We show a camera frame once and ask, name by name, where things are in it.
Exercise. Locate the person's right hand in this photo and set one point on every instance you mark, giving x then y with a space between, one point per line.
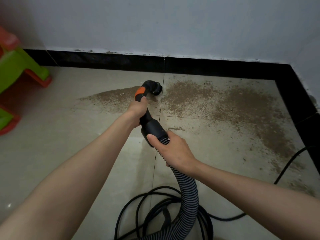
172 152

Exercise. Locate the person's left hand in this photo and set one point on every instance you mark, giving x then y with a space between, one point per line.
137 108

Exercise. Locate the brown sawdust dirt patch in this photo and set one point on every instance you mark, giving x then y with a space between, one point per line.
235 107

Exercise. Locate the person's right forearm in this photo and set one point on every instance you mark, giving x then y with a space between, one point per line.
260 202

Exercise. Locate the person's left forearm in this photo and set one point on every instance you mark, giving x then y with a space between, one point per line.
60 192

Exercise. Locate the tiled floor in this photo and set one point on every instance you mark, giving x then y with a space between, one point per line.
65 142

